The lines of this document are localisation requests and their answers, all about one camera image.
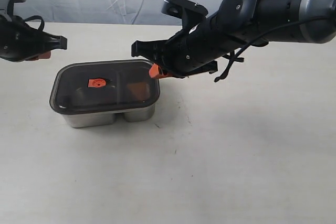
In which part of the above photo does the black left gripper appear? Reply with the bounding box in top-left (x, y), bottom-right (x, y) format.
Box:
top-left (1, 15), bottom-right (67, 62)

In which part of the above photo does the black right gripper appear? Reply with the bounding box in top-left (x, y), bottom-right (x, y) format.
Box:
top-left (131, 22), bottom-right (236, 79)

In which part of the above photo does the yellow cheese wedge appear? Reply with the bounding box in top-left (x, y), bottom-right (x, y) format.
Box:
top-left (127, 82), bottom-right (150, 101)

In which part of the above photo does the dark transparent lunch box lid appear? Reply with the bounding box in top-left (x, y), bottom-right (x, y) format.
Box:
top-left (49, 59), bottom-right (160, 104)

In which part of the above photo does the stainless steel lunch box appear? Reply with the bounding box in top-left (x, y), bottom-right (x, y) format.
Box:
top-left (50, 91), bottom-right (160, 128)

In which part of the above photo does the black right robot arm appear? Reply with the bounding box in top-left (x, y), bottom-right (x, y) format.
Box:
top-left (131, 0), bottom-right (335, 78)

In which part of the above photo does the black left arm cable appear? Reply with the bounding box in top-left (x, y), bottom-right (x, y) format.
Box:
top-left (22, 16), bottom-right (45, 32)

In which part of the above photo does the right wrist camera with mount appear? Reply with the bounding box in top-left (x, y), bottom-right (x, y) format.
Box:
top-left (161, 0), bottom-right (208, 34)

